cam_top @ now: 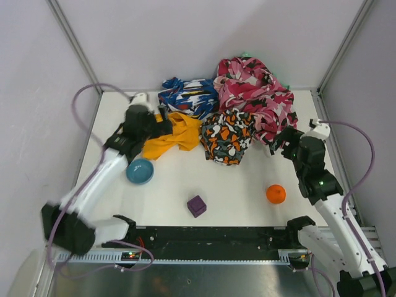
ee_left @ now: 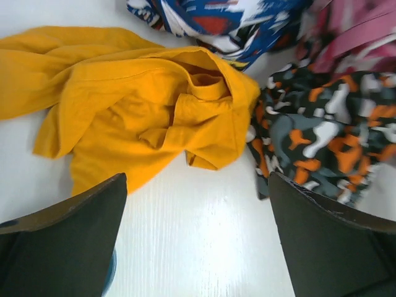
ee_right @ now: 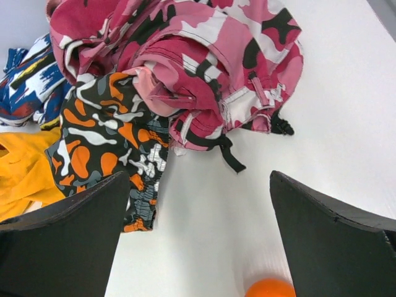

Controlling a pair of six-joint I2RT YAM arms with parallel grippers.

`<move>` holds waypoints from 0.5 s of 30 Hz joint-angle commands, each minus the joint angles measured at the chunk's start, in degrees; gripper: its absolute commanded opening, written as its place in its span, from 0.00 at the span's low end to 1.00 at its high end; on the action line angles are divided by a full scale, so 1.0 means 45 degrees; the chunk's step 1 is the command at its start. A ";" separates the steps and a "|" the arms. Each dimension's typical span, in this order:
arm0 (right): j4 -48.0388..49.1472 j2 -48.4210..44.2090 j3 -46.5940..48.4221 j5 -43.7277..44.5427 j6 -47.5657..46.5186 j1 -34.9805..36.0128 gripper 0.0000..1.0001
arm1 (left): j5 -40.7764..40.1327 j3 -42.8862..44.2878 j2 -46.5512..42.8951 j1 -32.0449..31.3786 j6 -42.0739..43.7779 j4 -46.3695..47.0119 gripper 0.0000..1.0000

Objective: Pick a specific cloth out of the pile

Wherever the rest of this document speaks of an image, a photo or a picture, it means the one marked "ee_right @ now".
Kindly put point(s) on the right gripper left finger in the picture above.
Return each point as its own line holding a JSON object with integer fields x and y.
{"x": 66, "y": 248}

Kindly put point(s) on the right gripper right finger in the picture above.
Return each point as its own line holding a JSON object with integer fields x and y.
{"x": 332, "y": 248}

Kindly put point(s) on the yellow cloth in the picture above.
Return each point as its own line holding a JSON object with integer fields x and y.
{"x": 26, "y": 175}

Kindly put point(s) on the orange black camouflage cloth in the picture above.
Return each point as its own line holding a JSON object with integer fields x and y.
{"x": 106, "y": 127}

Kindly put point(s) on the pink camouflage cloth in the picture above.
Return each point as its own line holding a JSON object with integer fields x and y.
{"x": 207, "y": 66}

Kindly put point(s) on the blue white patterned cloth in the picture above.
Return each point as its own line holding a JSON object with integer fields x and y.
{"x": 33, "y": 88}

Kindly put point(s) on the orange fruit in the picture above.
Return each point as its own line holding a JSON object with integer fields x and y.
{"x": 270, "y": 287}

